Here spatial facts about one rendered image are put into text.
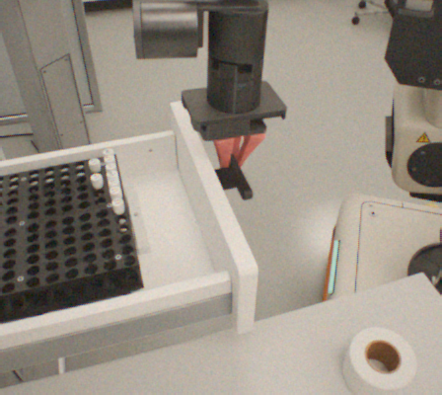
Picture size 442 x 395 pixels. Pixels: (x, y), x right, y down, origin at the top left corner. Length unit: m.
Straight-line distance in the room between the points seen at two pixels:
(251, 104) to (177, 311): 0.22
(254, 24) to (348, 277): 0.91
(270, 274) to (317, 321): 0.99
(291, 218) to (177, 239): 1.22
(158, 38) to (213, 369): 0.35
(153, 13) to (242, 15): 0.08
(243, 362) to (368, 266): 0.78
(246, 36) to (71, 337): 0.32
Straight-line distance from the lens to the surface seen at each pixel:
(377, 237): 1.35
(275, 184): 1.87
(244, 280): 0.41
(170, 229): 0.56
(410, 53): 0.76
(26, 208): 0.53
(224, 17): 0.43
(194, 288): 0.43
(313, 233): 1.70
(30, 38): 1.40
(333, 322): 0.58
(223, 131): 0.47
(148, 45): 0.43
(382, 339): 0.54
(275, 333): 0.56
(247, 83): 0.45
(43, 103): 1.50
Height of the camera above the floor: 1.25
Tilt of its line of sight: 41 degrees down
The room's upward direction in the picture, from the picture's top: straight up
